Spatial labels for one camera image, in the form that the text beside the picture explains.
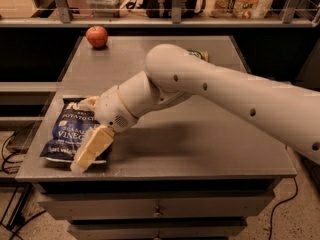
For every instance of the grey upper drawer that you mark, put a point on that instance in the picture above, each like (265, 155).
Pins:
(102, 206)

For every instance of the red apple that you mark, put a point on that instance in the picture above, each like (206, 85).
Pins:
(97, 36)

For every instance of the green snack bag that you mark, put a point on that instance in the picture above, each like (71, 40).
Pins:
(204, 55)

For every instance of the grey drawer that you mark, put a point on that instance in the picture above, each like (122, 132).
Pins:
(102, 206)
(166, 229)

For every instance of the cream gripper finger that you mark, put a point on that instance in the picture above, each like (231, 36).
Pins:
(94, 143)
(88, 104)

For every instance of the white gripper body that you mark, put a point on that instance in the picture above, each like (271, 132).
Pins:
(112, 109)

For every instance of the blue Kettle chip bag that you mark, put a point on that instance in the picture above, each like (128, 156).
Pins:
(68, 133)

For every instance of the black bag on shelf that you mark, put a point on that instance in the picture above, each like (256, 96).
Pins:
(164, 8)

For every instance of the grey metal shelf rail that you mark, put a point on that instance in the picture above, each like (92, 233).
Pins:
(76, 13)

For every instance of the grey lower drawer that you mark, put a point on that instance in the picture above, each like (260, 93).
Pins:
(166, 229)

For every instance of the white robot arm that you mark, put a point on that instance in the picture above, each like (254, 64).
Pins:
(288, 113)

